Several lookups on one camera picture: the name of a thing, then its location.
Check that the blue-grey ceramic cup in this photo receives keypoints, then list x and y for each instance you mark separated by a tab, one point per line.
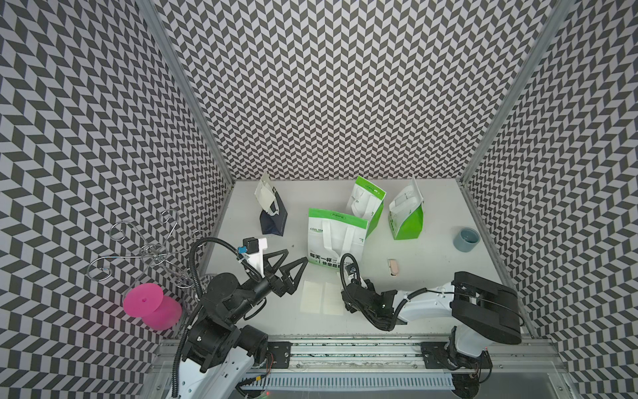
466	240

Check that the pink plastic disc spool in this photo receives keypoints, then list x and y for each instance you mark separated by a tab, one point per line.
149	303

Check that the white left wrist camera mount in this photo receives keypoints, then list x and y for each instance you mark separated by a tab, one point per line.
252	250

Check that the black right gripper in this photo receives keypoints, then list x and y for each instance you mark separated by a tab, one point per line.
369	286

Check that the silver wire rack stand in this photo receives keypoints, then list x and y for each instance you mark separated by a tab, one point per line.
153	254

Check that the green white tea bag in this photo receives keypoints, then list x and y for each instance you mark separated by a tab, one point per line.
406	214
366	201
331	234

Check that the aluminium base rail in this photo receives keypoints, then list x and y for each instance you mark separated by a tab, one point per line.
380	367

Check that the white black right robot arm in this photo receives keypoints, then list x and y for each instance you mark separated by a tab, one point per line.
485	313

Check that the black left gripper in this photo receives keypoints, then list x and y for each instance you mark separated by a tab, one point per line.
281	287

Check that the pink stapler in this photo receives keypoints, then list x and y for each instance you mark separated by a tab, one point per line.
394	267

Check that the navy and cream tote bag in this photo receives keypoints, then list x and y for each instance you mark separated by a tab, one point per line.
273	216

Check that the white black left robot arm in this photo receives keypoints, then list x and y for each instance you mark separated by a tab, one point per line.
214	355

